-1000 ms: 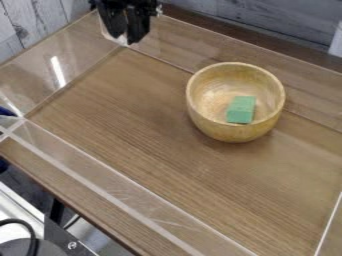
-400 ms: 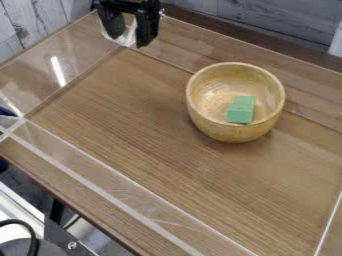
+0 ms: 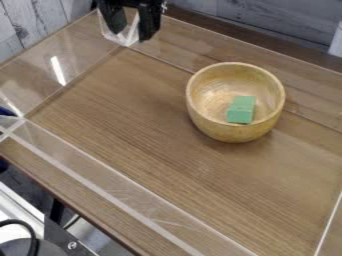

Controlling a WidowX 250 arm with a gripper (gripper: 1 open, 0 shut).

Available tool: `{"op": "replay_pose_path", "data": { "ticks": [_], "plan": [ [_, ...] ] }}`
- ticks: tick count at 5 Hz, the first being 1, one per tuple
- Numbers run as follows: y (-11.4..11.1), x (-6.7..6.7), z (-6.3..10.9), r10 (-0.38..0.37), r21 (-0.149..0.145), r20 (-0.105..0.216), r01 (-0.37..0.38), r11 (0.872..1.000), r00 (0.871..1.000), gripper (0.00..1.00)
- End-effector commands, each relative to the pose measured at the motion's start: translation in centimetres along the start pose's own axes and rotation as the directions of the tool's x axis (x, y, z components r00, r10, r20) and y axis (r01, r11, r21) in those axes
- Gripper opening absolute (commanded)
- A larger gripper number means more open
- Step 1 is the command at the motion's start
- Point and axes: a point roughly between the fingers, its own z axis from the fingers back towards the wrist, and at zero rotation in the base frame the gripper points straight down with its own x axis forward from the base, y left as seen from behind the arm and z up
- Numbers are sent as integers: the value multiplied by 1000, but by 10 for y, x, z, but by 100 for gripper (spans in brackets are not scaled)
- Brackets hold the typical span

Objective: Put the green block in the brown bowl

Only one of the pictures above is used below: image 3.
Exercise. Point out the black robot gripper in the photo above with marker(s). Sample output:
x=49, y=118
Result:
x=149, y=15

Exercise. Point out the green rectangular block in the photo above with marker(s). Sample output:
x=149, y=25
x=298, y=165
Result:
x=240, y=110

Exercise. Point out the light wooden bowl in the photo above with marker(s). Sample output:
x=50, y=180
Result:
x=209, y=91

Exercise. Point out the blue object at left edge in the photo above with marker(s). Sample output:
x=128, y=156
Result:
x=5, y=112

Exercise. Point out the white object at right edge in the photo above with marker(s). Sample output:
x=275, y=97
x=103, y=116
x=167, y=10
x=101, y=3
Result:
x=335, y=46

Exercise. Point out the black metal table leg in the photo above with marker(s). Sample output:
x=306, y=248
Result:
x=56, y=211

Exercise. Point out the clear acrylic tray wall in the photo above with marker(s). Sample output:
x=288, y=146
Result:
x=103, y=136

